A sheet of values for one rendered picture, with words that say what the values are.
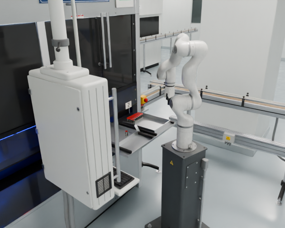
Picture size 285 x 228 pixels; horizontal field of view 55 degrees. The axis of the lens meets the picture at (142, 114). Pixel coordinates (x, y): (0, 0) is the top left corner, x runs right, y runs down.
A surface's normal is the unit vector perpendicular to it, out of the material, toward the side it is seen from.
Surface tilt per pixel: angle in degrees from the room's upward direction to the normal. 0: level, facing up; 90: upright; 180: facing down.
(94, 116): 90
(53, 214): 90
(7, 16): 90
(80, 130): 90
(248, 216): 0
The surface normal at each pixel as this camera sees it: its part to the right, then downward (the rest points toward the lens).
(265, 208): -0.01, -0.92
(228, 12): -0.58, 0.32
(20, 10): 0.81, 0.22
